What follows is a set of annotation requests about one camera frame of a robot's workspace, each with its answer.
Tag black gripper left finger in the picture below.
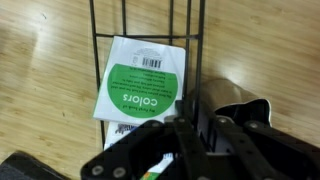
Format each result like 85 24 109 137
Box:
80 115 212 180

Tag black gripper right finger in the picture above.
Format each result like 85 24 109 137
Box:
213 115 320 180

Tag black wire book rack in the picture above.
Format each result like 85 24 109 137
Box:
88 0 206 150

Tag book with green orange cover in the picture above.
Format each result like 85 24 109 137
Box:
139 152 175 180

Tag white book with zebra print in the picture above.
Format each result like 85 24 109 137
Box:
103 121 139 151

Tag white book with green circle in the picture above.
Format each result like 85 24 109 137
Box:
92 35 187 126

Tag small steel cup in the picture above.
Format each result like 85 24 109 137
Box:
189 78 273 134

